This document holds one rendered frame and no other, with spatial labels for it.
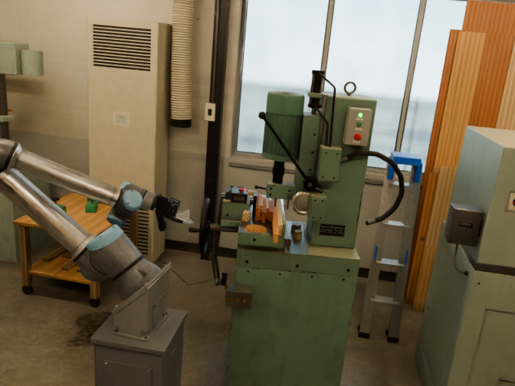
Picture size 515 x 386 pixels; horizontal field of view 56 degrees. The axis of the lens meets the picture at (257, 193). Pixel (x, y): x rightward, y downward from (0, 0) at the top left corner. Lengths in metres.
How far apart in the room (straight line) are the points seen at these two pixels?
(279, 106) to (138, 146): 1.66
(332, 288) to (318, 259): 0.17
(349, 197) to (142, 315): 1.06
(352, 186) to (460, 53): 1.55
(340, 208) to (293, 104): 0.54
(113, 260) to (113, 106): 1.87
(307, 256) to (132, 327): 0.83
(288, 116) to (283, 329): 1.03
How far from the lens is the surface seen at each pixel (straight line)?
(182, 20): 3.58
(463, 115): 3.57
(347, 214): 2.33
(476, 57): 3.57
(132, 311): 2.00
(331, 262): 2.29
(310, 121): 2.24
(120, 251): 1.98
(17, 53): 3.85
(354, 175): 2.28
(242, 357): 2.54
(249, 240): 2.18
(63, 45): 4.15
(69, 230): 2.16
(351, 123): 2.16
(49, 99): 4.25
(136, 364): 2.08
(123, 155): 3.70
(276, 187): 2.34
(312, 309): 2.40
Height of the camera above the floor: 1.70
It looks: 17 degrees down
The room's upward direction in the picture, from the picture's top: 5 degrees clockwise
